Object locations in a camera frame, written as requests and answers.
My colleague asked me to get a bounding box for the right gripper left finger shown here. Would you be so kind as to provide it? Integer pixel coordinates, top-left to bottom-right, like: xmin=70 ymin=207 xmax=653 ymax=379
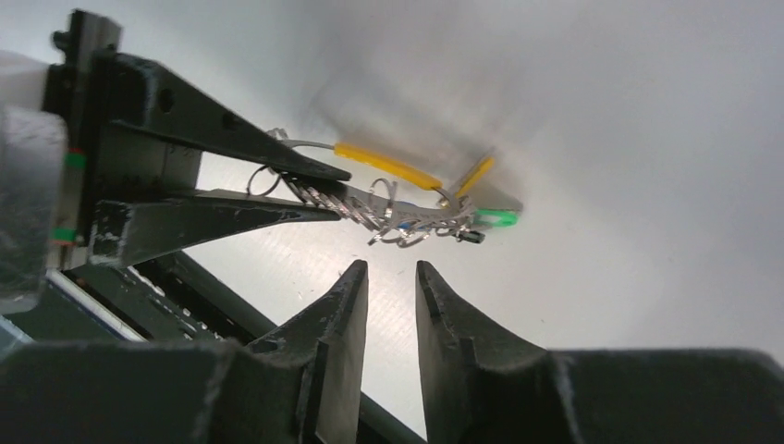
xmin=248 ymin=260 xmax=369 ymax=443

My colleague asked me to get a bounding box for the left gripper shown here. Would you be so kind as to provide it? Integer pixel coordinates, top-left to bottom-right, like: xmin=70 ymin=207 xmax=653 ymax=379
xmin=0 ymin=8 xmax=353 ymax=295

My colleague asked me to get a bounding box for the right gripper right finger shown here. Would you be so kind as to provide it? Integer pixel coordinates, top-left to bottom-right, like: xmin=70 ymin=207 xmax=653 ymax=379
xmin=415 ymin=261 xmax=546 ymax=443

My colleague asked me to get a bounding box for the keyring bunch with coloured tags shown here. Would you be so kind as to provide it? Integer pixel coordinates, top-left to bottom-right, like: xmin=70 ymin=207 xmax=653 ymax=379
xmin=246 ymin=128 xmax=522 ymax=248

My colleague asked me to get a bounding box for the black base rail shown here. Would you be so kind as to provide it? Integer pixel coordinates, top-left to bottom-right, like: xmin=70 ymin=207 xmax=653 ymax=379
xmin=0 ymin=251 xmax=423 ymax=444

